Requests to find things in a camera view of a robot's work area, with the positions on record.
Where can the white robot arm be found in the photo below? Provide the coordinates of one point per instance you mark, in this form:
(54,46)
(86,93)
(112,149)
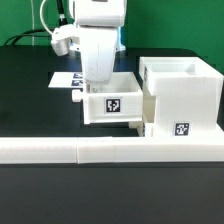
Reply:
(98,23)

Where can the white fiducial marker sheet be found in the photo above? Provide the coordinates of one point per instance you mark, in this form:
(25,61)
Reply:
(72,80)

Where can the white drawer box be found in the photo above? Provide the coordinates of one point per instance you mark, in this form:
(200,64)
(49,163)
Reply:
(143,129)
(121,100)

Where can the white front drawer box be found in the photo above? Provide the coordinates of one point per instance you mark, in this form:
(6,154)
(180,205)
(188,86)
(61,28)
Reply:
(143,129)

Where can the white drawer cabinet frame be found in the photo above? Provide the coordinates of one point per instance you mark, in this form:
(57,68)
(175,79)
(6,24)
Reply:
(183,95)

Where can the white L-shaped border wall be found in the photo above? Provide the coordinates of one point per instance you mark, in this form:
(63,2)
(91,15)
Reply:
(77,150)

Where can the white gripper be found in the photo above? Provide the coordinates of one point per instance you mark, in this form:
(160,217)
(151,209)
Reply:
(98,49)

